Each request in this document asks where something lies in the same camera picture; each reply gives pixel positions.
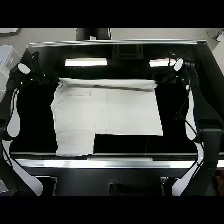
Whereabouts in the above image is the white garment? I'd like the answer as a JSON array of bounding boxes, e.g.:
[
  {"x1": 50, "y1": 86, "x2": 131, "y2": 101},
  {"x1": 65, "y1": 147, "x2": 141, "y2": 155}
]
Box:
[{"x1": 50, "y1": 77, "x2": 164, "y2": 158}]

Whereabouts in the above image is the silver frame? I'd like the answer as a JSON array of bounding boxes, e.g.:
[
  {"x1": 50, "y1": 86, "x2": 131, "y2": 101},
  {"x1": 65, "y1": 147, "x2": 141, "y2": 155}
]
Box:
[{"x1": 0, "y1": 152, "x2": 224, "y2": 197}]

